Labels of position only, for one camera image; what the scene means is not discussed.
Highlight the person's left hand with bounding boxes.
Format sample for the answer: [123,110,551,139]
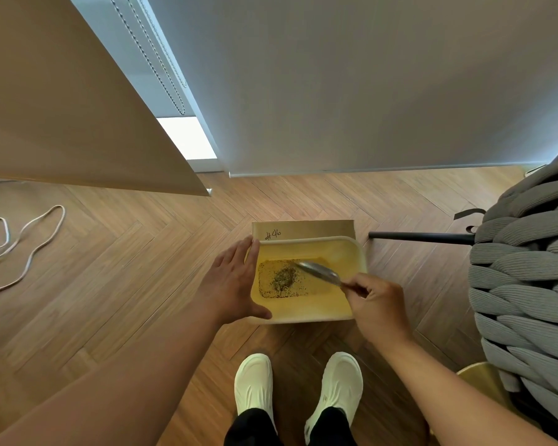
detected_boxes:
[193,236,273,326]

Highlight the person's right hand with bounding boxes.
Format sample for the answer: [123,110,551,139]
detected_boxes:
[344,272,415,350]

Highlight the metal spoon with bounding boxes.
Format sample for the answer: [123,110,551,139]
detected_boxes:
[292,260,369,296]

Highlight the yellow plastic tray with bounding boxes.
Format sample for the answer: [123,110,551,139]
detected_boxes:
[246,235,369,326]

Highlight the person's left forearm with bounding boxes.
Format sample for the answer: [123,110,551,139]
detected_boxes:
[0,293,225,446]

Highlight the person's right forearm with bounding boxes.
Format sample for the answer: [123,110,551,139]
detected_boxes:
[377,331,553,446]

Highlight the pile of dark seeds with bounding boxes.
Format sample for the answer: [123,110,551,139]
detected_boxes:
[258,258,330,300]

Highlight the person's white left shoe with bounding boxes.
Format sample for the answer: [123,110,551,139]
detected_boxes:
[234,353,276,433]

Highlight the person's white shoe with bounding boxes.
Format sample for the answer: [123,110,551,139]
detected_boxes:
[304,352,364,444]
[234,353,276,433]

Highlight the black chair leg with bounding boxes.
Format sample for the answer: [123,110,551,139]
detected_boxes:
[368,230,478,247]

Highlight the person's white right shoe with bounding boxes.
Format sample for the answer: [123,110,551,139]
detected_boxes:
[304,352,364,444]

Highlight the person's black trousers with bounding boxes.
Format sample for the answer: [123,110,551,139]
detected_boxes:
[224,407,360,446]

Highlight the golden chair base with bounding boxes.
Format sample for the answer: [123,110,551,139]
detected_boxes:
[456,361,518,416]

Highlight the grey chunky knit chair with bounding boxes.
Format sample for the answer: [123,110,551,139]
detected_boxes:
[468,140,558,432]

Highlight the grey roller blind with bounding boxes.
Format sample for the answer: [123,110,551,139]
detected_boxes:
[146,0,558,178]

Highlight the beige roller blind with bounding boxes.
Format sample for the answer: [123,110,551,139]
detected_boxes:
[0,0,213,198]

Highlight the white window frame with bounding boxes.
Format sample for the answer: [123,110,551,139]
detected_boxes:
[68,0,225,173]

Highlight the black strap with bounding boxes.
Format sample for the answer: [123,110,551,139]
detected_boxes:
[454,208,487,234]

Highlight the white cable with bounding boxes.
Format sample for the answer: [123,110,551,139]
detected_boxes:
[0,205,66,297]

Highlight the bead chain cord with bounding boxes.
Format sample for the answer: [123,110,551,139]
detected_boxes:
[107,0,188,116]

